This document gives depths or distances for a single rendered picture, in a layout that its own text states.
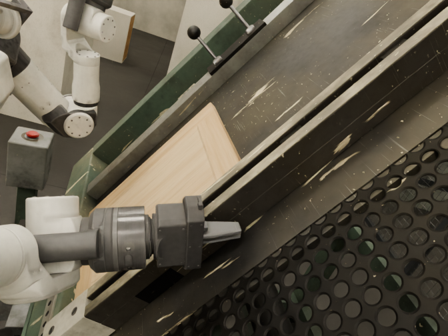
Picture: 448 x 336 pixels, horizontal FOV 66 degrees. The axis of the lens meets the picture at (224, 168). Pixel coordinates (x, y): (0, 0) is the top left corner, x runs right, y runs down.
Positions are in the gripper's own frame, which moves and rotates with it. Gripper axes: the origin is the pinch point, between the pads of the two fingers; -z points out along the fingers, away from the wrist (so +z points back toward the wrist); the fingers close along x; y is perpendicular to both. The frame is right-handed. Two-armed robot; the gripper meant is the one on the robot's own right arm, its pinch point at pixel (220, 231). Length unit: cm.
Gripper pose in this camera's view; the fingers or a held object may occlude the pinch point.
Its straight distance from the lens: 52.5
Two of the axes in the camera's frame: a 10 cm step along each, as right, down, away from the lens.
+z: -9.7, 0.3, -2.3
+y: -2.1, -5.2, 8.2
